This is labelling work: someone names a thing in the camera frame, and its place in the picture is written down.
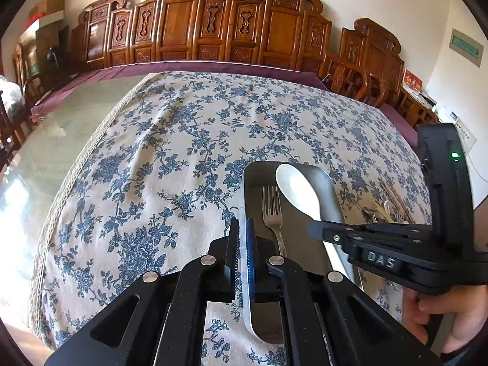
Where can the white ceramic spoon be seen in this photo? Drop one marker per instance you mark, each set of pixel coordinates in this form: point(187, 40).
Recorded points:
point(301, 195)

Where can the purple seat cushion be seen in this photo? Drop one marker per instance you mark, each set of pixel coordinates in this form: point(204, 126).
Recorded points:
point(407, 131)

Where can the red box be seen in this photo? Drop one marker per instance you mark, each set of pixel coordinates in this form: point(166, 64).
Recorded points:
point(412, 82)

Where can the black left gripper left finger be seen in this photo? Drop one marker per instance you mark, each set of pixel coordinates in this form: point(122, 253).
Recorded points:
point(159, 319)

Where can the person's right hand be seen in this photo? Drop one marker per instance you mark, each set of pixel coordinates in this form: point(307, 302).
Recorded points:
point(468, 305)

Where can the wooden chopstick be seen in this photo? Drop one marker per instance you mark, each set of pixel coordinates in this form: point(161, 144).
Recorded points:
point(395, 198)

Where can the cardboard box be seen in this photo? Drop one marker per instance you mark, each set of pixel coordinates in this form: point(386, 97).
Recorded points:
point(47, 7)

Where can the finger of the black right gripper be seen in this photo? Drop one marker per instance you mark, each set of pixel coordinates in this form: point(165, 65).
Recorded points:
point(327, 321)

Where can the silver metal utensil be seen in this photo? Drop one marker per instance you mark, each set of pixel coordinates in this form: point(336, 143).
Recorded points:
point(378, 213)

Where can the grey wall panel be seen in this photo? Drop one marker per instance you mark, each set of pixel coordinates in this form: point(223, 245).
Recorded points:
point(466, 47)

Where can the silver metal fork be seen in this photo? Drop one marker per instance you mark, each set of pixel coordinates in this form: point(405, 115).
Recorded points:
point(272, 215)

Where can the blue floral tablecloth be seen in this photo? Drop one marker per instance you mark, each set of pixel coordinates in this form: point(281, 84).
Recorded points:
point(161, 177)

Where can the carved wooden armchair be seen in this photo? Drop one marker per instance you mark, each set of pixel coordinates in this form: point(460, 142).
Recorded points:
point(377, 50)

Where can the white wall cabinet box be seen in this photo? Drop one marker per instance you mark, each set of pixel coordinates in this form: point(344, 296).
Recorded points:
point(467, 138)

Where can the carved wooden bench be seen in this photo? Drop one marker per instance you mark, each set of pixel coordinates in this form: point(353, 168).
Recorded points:
point(287, 34)

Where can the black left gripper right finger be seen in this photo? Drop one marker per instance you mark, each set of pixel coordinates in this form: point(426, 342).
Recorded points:
point(326, 230)

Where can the wooden side table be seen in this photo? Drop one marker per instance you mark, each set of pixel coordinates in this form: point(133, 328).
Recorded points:
point(413, 111)

